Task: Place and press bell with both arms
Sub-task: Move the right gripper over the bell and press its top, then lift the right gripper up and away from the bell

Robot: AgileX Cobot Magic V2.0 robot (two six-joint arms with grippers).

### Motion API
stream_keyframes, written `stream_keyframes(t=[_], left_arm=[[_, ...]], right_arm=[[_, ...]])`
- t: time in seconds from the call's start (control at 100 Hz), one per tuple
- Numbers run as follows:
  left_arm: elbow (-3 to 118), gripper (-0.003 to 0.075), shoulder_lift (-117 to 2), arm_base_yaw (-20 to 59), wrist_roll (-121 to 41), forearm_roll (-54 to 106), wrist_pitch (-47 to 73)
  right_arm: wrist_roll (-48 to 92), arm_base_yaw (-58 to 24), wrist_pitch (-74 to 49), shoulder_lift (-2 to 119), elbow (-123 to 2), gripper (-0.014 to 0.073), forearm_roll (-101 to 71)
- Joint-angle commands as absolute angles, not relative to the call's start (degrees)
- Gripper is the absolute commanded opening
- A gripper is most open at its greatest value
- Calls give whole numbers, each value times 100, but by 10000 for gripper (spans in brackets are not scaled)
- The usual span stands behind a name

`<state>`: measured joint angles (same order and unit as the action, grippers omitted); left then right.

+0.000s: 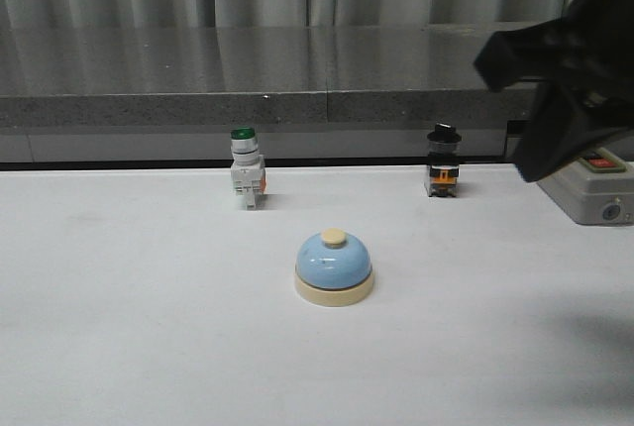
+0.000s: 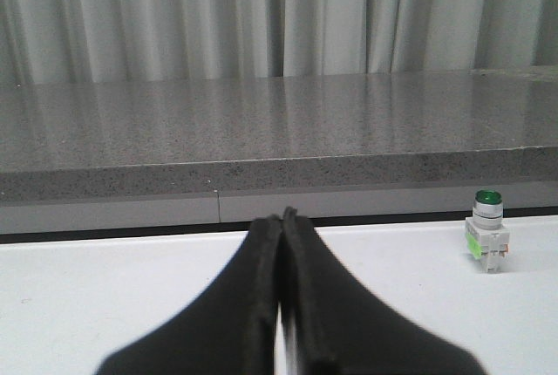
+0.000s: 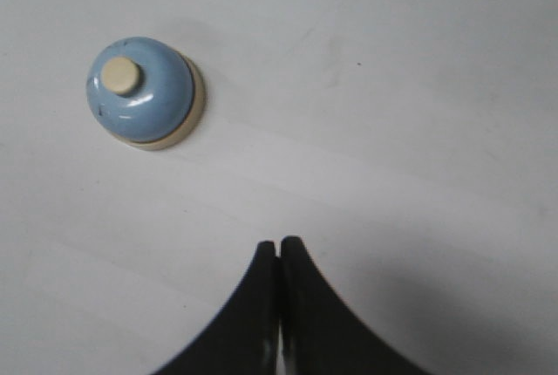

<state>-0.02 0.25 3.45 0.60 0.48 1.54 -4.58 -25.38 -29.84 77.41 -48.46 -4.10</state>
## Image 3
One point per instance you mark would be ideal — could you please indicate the blue call bell cream base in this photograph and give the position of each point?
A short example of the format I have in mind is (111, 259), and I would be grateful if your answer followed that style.
(145, 93)

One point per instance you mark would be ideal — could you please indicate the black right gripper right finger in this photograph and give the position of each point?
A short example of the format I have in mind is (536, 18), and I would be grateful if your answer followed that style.
(321, 335)

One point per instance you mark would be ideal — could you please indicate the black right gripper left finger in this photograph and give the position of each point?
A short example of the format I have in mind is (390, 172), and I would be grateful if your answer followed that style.
(243, 337)

